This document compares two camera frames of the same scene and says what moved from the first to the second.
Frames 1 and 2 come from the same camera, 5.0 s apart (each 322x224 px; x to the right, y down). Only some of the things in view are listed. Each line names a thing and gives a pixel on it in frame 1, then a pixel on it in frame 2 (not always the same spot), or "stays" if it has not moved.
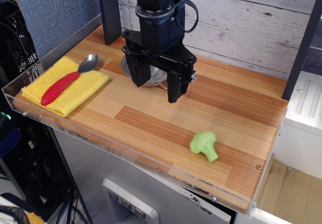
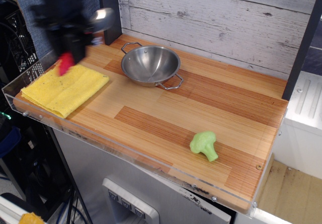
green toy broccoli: (203, 142) stays
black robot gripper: (162, 40) to (62, 12)
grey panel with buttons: (127, 208) stays
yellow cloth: (80, 91) stays
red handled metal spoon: (90, 62) to (99, 20)
